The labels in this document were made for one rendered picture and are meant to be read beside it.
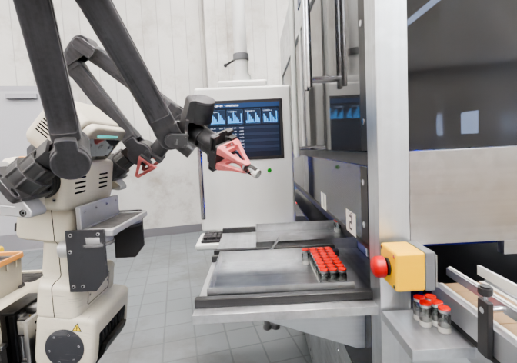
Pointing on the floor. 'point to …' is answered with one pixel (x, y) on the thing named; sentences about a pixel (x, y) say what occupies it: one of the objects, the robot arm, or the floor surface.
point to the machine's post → (387, 144)
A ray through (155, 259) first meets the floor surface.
